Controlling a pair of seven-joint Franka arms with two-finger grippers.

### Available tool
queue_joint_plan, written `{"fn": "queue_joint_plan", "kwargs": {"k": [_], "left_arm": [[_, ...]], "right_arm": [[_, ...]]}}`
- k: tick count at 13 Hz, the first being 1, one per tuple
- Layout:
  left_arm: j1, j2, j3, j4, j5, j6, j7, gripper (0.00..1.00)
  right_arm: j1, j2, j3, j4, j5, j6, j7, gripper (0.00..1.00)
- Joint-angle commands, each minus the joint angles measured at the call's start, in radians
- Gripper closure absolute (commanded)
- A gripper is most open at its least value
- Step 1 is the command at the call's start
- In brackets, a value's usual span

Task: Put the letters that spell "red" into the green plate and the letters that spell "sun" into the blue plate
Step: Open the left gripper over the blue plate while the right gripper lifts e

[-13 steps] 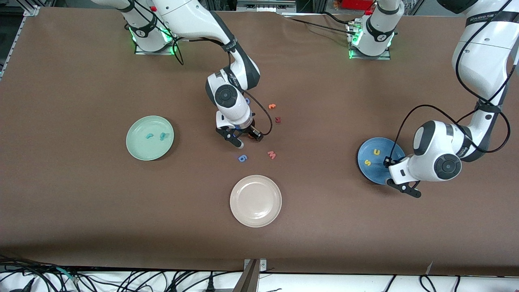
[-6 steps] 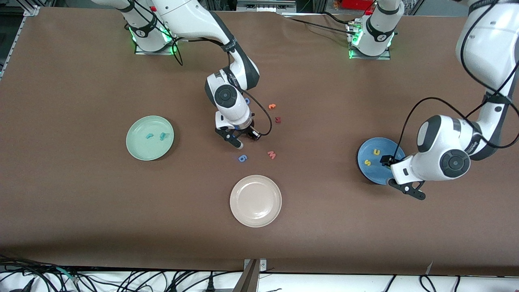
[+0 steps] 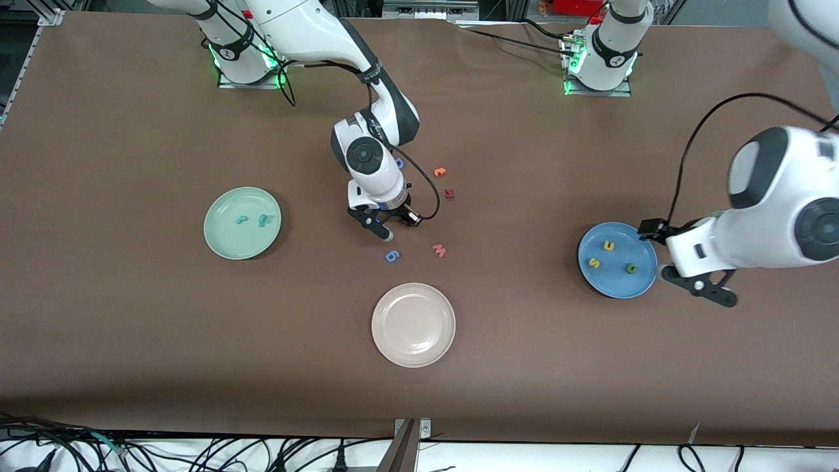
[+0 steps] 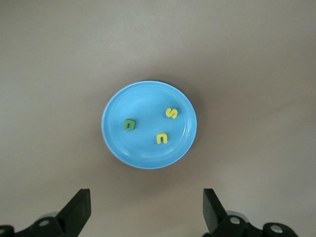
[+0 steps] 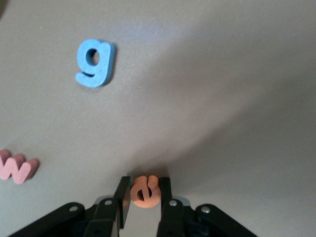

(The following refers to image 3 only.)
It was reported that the blue plate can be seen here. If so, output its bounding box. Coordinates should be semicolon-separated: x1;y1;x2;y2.
577;222;659;300

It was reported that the beige plate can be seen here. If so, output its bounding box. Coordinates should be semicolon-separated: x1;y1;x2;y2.
371;283;457;368

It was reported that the light green plate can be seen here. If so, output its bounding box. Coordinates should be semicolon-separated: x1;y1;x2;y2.
203;187;283;261

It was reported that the brown table cover mat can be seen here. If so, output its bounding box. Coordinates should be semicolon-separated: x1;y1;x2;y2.
0;12;839;448

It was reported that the red box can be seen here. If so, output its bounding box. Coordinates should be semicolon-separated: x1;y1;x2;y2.
553;0;605;18

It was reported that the aluminium profile beam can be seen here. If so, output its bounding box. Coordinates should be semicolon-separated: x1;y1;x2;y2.
376;420;420;472

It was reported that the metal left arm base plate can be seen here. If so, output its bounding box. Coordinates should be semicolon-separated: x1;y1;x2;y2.
562;33;634;98

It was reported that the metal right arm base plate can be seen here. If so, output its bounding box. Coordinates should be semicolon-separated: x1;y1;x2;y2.
218;39;290;90

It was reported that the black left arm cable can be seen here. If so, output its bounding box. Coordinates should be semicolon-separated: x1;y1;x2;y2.
664;92;839;227

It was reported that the silver frame piece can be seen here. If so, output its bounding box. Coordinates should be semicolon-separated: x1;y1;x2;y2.
382;0;480;20

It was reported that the black cable on table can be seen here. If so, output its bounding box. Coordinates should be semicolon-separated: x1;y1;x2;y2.
458;25;570;53
521;18;568;40

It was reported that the small metal bracket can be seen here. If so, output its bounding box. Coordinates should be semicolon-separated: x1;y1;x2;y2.
393;418;433;440

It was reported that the teal cable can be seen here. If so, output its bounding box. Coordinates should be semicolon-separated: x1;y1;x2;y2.
88;431;128;458

